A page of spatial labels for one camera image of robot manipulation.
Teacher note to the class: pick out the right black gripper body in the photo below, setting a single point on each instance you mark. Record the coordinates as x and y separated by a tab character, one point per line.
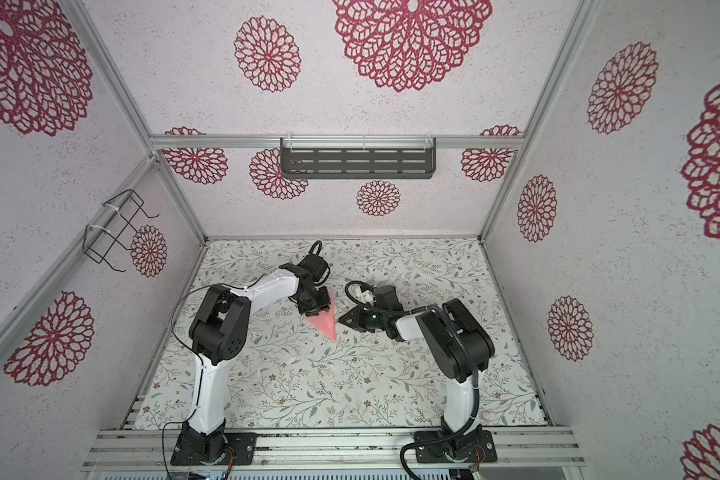
372	320

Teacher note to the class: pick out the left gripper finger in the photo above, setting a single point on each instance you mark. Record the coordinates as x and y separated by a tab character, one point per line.
323	299
310	310

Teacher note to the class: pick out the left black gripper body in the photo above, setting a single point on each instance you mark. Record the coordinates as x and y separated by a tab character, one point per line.
305	300

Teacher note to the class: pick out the pink square paper sheet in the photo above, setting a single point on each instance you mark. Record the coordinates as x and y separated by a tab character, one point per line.
325	321

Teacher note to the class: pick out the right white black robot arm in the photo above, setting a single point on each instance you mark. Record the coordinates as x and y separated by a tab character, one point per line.
459	345

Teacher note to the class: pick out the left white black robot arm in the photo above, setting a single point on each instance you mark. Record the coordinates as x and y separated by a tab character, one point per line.
220	327

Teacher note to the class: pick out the dark grey slotted wall shelf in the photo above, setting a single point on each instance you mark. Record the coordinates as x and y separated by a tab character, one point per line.
365	161

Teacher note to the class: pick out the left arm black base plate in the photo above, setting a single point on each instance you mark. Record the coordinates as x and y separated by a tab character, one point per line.
195	449

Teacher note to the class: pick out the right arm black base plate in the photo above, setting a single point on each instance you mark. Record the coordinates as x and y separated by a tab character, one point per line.
476	446

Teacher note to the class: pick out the black wire wall rack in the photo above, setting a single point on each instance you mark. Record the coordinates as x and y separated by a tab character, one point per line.
100	239

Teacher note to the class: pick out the aluminium front rail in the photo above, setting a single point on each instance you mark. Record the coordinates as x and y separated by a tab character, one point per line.
335	448

